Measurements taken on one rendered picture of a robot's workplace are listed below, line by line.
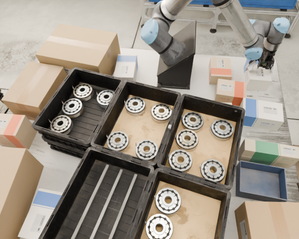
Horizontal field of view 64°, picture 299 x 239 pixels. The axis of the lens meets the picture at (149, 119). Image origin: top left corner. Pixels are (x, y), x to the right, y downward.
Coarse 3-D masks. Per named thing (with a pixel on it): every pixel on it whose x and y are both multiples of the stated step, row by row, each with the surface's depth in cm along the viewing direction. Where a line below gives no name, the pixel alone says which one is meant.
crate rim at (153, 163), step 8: (128, 80) 122; (120, 88) 120; (152, 88) 119; (160, 88) 119; (112, 104) 114; (176, 104) 115; (104, 120) 109; (96, 136) 105; (96, 144) 103; (160, 144) 102; (112, 152) 100; (120, 152) 100; (160, 152) 100; (136, 160) 98; (144, 160) 98
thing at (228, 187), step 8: (184, 96) 115; (192, 96) 115; (224, 104) 112; (176, 112) 110; (240, 120) 107; (240, 128) 105; (168, 136) 104; (240, 136) 102; (160, 160) 98; (168, 168) 96; (232, 168) 95; (192, 176) 93; (232, 176) 93; (216, 184) 91; (224, 184) 91; (232, 184) 91
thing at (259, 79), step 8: (256, 64) 145; (248, 72) 143; (256, 72) 141; (264, 72) 141; (248, 80) 141; (256, 80) 138; (264, 80) 137; (248, 88) 145; (256, 88) 144; (264, 88) 143
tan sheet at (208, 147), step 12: (180, 120) 120; (204, 120) 119; (228, 120) 119; (204, 132) 116; (204, 144) 112; (216, 144) 112; (228, 144) 112; (192, 156) 109; (204, 156) 109; (216, 156) 108; (228, 156) 108; (192, 168) 106
